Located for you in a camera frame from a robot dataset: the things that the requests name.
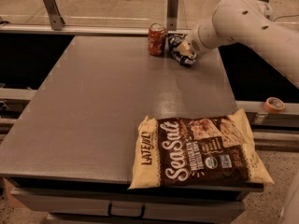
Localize blue chip bag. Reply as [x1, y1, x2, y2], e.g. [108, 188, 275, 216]
[168, 34, 197, 67]

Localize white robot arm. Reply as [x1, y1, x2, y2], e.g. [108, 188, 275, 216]
[178, 0, 299, 224]

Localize red coke can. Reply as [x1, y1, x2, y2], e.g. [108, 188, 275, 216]
[148, 23, 166, 56]

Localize brown sea salt chip bag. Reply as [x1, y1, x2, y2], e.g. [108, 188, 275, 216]
[130, 109, 273, 189]

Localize orange tape roll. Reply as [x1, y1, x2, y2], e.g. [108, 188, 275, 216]
[264, 97, 285, 113]

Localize middle metal railing bracket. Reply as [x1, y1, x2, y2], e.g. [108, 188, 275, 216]
[166, 0, 178, 31]

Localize black cable on floor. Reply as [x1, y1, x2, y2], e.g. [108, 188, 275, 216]
[272, 14, 299, 22]

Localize left metal railing bracket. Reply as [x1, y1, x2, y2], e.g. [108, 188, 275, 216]
[43, 0, 65, 31]

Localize grey drawer with black handle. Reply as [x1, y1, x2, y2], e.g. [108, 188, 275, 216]
[11, 188, 245, 224]

